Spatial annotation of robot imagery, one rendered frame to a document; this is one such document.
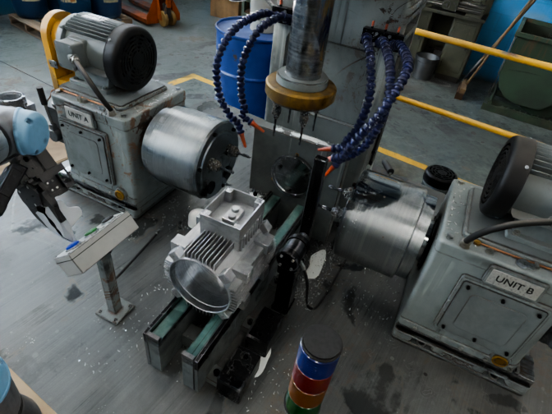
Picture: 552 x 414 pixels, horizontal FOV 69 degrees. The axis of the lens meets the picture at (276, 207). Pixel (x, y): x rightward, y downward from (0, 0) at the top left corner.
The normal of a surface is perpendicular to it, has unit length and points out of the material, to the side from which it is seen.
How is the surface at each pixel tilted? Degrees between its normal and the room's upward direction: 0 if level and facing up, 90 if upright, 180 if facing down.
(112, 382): 0
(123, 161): 90
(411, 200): 13
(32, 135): 91
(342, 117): 90
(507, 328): 90
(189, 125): 21
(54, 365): 0
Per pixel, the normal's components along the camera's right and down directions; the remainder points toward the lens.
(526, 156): -0.11, -0.42
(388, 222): -0.26, -0.08
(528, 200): -0.43, 0.48
